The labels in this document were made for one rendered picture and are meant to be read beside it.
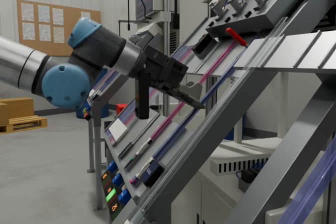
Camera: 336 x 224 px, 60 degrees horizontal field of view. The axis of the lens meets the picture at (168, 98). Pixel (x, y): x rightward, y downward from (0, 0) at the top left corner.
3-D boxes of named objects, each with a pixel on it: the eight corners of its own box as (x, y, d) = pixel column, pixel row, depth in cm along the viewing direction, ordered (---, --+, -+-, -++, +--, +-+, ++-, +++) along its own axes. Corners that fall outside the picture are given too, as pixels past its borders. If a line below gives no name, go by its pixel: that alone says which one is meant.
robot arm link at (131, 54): (113, 68, 64) (108, 67, 71) (131, 78, 65) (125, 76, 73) (129, 38, 64) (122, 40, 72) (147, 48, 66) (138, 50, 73)
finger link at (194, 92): (217, 92, 73) (187, 74, 70) (207, 113, 72) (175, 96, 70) (212, 91, 76) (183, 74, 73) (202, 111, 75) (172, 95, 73)
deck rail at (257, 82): (157, 220, 65) (137, 205, 63) (155, 216, 66) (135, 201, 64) (341, -5, 74) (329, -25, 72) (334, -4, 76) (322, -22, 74)
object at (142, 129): (150, 205, 66) (140, 198, 65) (111, 136, 128) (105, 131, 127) (203, 141, 68) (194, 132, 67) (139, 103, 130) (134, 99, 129)
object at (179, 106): (135, 162, 83) (131, 159, 82) (134, 160, 84) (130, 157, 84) (244, 34, 89) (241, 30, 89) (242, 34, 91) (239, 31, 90)
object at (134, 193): (154, 216, 66) (132, 199, 64) (113, 141, 129) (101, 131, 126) (158, 211, 67) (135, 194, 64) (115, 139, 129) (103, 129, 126)
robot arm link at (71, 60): (40, 98, 58) (67, 50, 58) (51, 93, 69) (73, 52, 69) (77, 116, 60) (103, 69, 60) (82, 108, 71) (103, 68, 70)
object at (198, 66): (256, 90, 71) (244, 76, 70) (169, 77, 133) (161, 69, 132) (334, -4, 76) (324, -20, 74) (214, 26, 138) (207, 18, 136)
